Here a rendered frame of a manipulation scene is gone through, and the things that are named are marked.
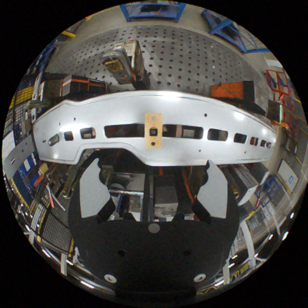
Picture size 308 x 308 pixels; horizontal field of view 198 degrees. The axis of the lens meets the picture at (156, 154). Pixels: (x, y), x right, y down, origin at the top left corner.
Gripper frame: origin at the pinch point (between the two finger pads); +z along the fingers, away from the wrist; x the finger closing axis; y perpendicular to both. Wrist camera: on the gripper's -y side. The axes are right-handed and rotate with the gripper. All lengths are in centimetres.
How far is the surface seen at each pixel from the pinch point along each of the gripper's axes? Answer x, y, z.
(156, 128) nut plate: 0.5, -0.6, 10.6
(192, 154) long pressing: 10.1, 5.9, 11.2
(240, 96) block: 29.3, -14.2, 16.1
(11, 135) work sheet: -101, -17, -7
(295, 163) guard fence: 756, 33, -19
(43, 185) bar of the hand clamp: -44.9, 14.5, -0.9
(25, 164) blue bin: -82, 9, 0
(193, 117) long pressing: 8.8, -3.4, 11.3
